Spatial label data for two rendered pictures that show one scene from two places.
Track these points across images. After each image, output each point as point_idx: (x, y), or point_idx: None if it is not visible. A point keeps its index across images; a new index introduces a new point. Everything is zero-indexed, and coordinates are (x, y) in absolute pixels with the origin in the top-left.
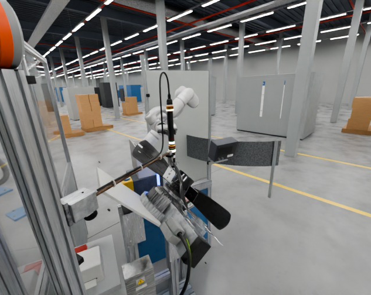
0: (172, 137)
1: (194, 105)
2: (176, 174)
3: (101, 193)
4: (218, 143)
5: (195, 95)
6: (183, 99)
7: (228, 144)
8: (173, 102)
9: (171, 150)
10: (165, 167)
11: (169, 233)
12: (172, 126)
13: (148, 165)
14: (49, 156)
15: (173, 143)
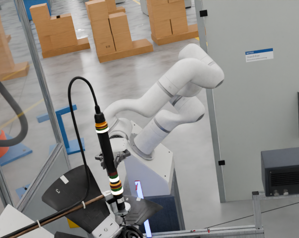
0: (110, 171)
1: (209, 86)
2: (116, 233)
3: None
4: (271, 162)
5: (206, 69)
6: (166, 86)
7: (298, 166)
8: (149, 91)
9: (112, 191)
10: (101, 217)
11: None
12: (108, 155)
13: (68, 215)
14: None
15: (115, 180)
